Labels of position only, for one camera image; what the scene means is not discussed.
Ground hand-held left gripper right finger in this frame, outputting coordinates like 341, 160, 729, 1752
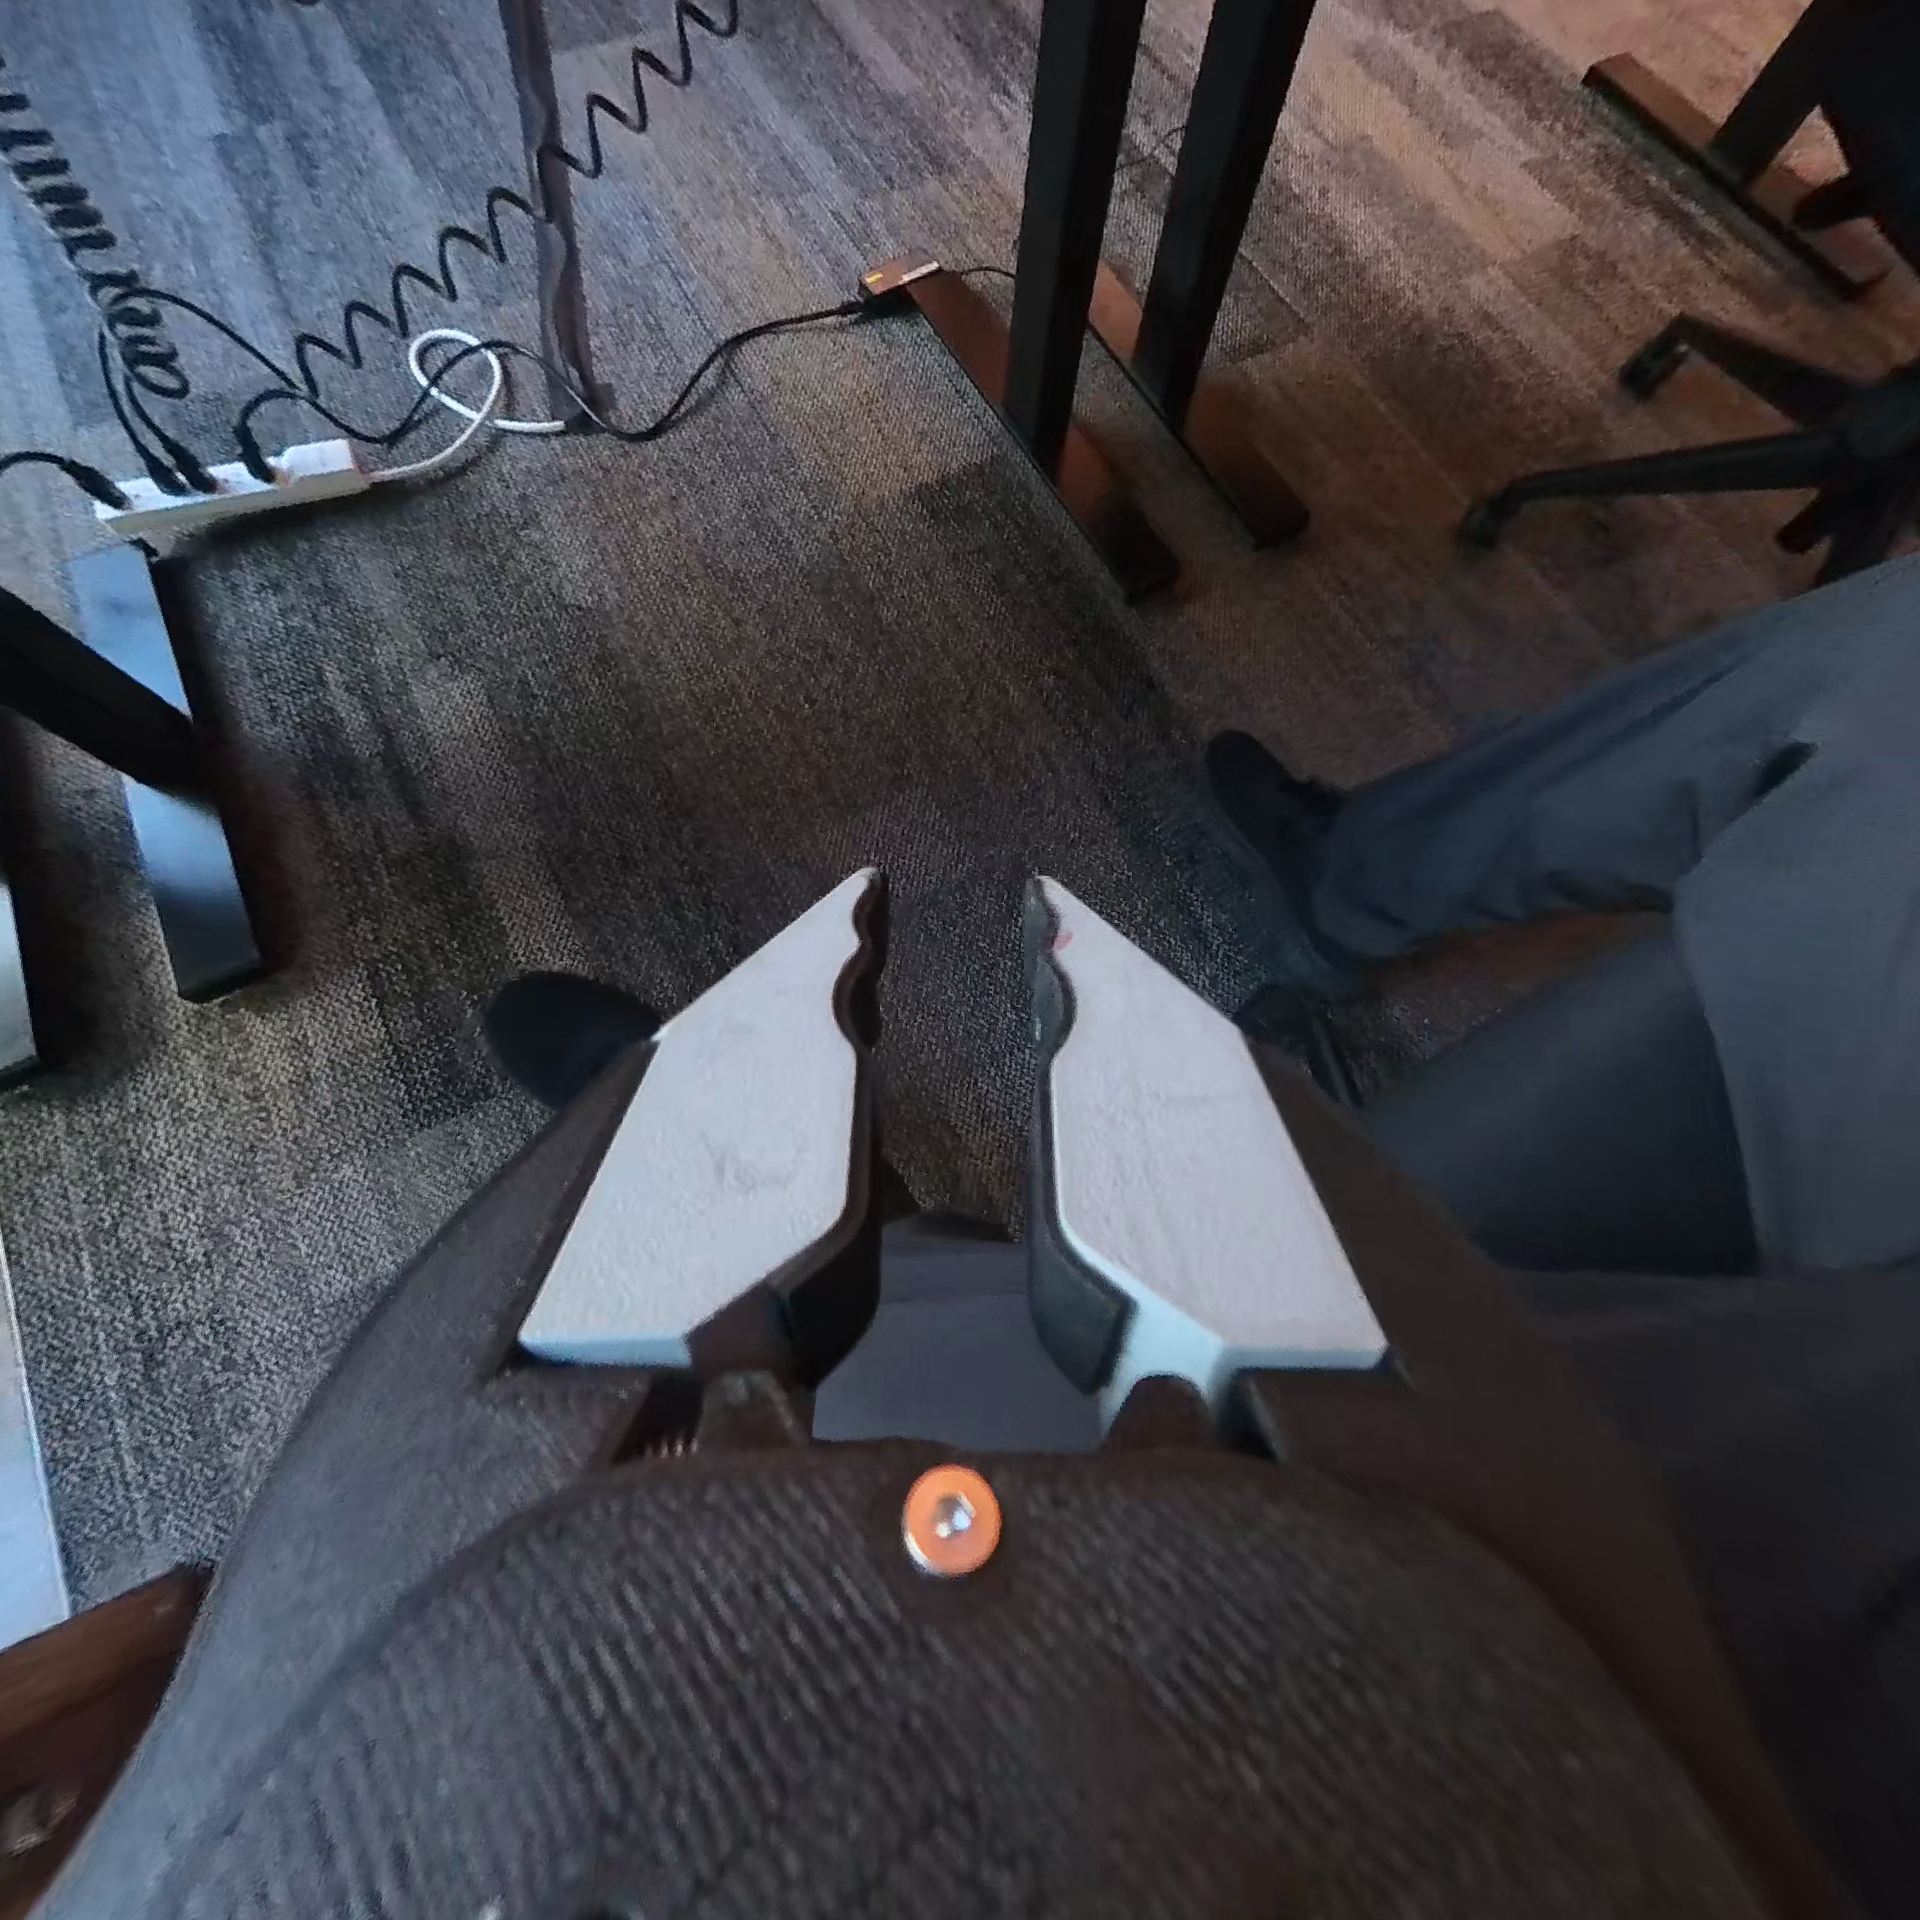
1020, 875, 1390, 1454

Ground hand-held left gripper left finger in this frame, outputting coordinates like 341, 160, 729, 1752
515, 870, 891, 1391

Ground black brown desk foot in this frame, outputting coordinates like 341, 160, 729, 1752
1580, 0, 1920, 304

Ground person's dark clothed body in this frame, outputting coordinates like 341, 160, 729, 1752
817, 551, 1920, 1920

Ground white power strip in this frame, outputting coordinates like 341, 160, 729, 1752
91, 436, 371, 528

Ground black desk leg frame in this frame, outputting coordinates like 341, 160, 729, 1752
901, 0, 1320, 603
0, 535, 304, 1083

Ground white cable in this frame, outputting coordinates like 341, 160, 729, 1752
365, 325, 575, 485

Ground thin black floor cable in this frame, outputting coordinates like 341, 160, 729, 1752
497, 262, 1024, 448

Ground coiled black cable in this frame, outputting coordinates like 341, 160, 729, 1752
0, 0, 742, 500

